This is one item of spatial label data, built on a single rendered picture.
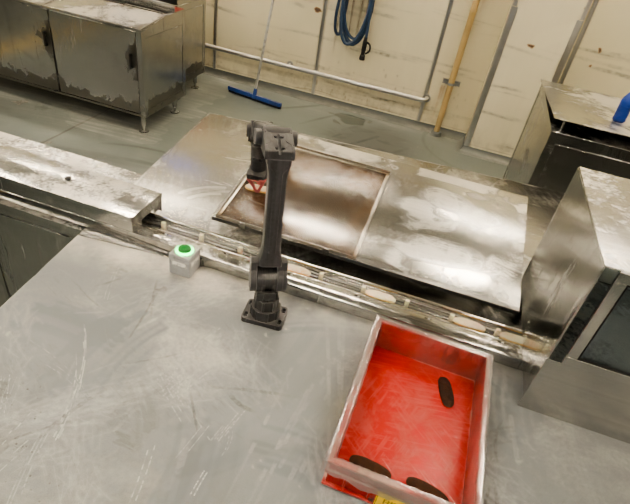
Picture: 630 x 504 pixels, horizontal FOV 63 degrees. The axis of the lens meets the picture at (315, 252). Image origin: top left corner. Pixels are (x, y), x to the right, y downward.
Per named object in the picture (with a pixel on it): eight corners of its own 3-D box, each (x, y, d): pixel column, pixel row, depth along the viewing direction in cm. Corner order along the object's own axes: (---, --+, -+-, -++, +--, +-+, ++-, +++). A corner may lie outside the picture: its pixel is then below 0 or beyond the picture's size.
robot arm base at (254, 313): (240, 320, 146) (280, 331, 145) (241, 300, 142) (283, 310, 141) (249, 301, 153) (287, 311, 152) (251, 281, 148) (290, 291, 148)
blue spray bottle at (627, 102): (625, 124, 283) (646, 83, 271) (613, 121, 284) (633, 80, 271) (621, 120, 290) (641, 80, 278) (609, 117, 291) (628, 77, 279)
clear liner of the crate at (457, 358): (314, 486, 110) (321, 461, 104) (368, 336, 148) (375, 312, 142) (468, 549, 104) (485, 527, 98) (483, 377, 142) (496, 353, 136)
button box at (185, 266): (167, 280, 160) (166, 252, 154) (180, 266, 167) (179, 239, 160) (190, 288, 159) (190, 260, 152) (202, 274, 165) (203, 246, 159)
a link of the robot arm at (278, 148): (260, 136, 121) (302, 139, 123) (256, 122, 132) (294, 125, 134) (249, 296, 141) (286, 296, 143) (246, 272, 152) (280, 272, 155)
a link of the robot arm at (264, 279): (255, 305, 143) (274, 305, 144) (258, 277, 137) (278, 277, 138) (253, 283, 150) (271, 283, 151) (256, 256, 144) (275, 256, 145)
